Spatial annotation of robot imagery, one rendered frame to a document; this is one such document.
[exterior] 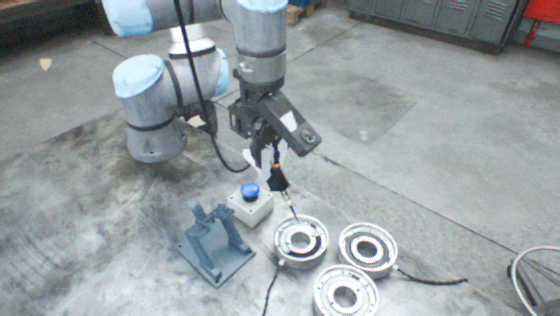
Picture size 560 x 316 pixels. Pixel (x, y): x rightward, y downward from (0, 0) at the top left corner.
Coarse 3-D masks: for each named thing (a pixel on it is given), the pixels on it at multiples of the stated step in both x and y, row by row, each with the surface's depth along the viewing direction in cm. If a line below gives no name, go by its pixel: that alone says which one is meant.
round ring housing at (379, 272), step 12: (348, 228) 69; (360, 228) 70; (372, 228) 69; (360, 240) 68; (372, 240) 68; (384, 240) 68; (372, 252) 69; (396, 252) 64; (348, 264) 64; (384, 264) 64; (372, 276) 63
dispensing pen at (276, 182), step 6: (270, 162) 67; (270, 168) 66; (276, 168) 65; (276, 174) 65; (282, 174) 66; (270, 180) 67; (276, 180) 66; (282, 180) 66; (270, 186) 68; (276, 186) 67; (282, 186) 66; (288, 186) 67; (282, 192) 68; (288, 198) 68; (288, 204) 69
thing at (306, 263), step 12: (288, 216) 71; (300, 216) 71; (276, 228) 68; (300, 228) 70; (324, 228) 68; (276, 240) 68; (288, 240) 68; (312, 240) 68; (324, 240) 68; (276, 252) 66; (300, 252) 66; (324, 252) 65; (288, 264) 65; (300, 264) 64; (312, 264) 65
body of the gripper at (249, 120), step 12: (240, 84) 55; (252, 84) 53; (264, 84) 53; (276, 84) 53; (240, 96) 59; (252, 96) 58; (228, 108) 60; (240, 108) 59; (252, 108) 59; (240, 120) 61; (252, 120) 57; (264, 120) 57; (240, 132) 62; (252, 132) 59; (264, 132) 58; (276, 132) 60
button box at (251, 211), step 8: (264, 192) 75; (232, 200) 73; (240, 200) 73; (248, 200) 73; (256, 200) 73; (264, 200) 73; (272, 200) 75; (232, 208) 75; (240, 208) 72; (248, 208) 72; (256, 208) 72; (264, 208) 74; (272, 208) 77; (240, 216) 74; (248, 216) 72; (256, 216) 73; (264, 216) 75; (248, 224) 73; (256, 224) 74
